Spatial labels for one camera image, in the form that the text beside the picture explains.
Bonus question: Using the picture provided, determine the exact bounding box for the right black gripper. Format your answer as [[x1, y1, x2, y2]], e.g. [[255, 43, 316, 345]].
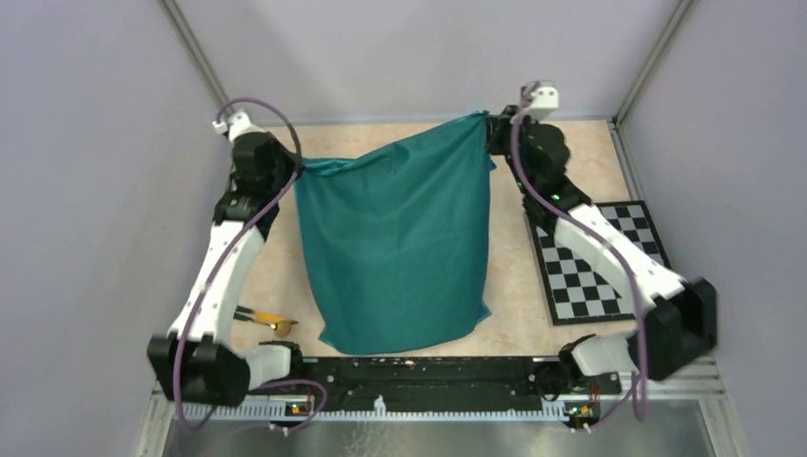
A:
[[483, 106, 541, 195]]

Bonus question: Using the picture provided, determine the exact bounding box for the teal cloth napkin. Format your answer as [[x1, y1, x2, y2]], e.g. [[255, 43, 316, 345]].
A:
[[295, 112, 492, 355]]

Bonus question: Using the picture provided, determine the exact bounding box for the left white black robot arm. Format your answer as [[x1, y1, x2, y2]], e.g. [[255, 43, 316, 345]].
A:
[[147, 131, 305, 407]]

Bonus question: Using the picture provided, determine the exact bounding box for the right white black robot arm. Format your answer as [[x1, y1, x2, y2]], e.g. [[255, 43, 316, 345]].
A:
[[485, 106, 718, 392]]

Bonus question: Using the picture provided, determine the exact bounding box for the black white checkerboard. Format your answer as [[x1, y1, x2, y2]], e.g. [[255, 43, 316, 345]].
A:
[[525, 200, 671, 327]]

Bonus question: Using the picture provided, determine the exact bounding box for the gold spoon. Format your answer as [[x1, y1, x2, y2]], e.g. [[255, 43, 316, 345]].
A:
[[233, 306, 298, 338]]

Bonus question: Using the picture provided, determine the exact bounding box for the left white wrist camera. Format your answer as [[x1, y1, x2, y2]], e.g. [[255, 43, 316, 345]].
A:
[[212, 109, 266, 144]]

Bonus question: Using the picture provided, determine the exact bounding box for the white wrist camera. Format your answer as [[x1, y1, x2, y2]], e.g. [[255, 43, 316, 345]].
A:
[[212, 109, 266, 144], [521, 81, 560, 122]]

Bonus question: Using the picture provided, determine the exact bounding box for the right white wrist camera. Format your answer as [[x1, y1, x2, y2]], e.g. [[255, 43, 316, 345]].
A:
[[521, 81, 560, 122]]

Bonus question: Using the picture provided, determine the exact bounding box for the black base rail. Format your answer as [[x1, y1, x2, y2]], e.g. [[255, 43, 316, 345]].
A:
[[243, 356, 623, 425]]

